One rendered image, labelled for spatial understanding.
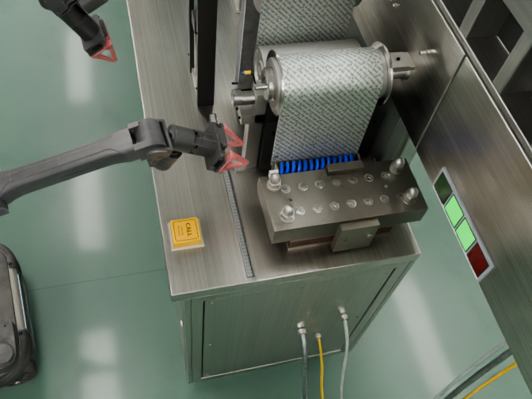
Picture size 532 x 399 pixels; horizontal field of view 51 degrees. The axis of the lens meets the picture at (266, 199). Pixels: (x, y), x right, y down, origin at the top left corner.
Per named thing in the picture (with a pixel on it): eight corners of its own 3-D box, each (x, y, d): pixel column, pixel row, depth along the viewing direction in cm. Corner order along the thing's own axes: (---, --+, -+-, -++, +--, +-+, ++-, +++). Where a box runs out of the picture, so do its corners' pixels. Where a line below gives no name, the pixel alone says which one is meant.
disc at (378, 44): (359, 74, 141) (374, 28, 129) (361, 74, 141) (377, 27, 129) (378, 118, 134) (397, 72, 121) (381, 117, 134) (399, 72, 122)
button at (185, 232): (169, 225, 143) (169, 220, 141) (197, 221, 144) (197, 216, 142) (173, 248, 139) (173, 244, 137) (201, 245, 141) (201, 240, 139)
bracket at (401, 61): (383, 58, 131) (385, 51, 129) (405, 55, 132) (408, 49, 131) (390, 73, 128) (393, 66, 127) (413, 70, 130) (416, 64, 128)
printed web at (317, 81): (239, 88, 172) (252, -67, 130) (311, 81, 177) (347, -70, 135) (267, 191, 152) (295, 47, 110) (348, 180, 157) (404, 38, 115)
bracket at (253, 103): (230, 160, 157) (237, 81, 131) (252, 157, 158) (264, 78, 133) (233, 173, 154) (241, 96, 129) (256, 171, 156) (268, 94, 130)
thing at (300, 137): (270, 164, 142) (279, 115, 127) (355, 153, 147) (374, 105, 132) (271, 165, 142) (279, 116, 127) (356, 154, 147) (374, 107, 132)
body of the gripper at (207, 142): (214, 172, 130) (185, 167, 126) (207, 138, 135) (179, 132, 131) (227, 156, 126) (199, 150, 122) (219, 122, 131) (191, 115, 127)
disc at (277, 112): (263, 83, 136) (269, 35, 124) (264, 83, 136) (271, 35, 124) (277, 129, 128) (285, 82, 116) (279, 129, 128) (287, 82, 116)
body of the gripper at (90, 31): (100, 17, 150) (82, -2, 144) (108, 42, 145) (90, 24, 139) (81, 30, 151) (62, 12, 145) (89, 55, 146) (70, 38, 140)
